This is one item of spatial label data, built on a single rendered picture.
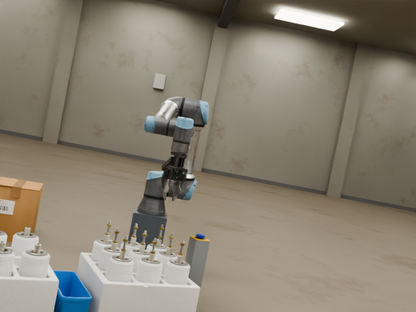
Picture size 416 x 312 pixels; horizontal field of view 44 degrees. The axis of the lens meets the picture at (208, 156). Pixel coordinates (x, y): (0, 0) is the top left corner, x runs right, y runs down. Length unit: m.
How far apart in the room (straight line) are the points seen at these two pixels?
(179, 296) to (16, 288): 0.60
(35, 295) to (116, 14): 9.77
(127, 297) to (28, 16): 10.04
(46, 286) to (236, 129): 9.43
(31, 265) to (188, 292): 0.59
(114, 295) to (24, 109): 9.69
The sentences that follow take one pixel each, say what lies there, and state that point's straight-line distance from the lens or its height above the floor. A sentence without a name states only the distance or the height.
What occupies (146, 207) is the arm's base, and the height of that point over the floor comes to 0.34.
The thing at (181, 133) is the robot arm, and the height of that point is 0.75.
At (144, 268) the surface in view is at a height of 0.23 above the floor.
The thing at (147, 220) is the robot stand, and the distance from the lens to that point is 2.72.
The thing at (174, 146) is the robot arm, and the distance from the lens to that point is 2.19.
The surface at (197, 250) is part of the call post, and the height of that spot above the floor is 0.27.
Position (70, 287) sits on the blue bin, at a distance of 2.22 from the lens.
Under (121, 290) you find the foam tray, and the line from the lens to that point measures 1.95.
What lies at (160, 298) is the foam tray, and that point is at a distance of 2.01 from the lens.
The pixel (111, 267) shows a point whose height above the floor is 0.22.
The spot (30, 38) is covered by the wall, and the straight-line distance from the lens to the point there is 11.58.
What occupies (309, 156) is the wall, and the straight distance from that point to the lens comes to 11.39.
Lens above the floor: 0.76
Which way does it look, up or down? 2 degrees down
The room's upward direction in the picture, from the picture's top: 11 degrees clockwise
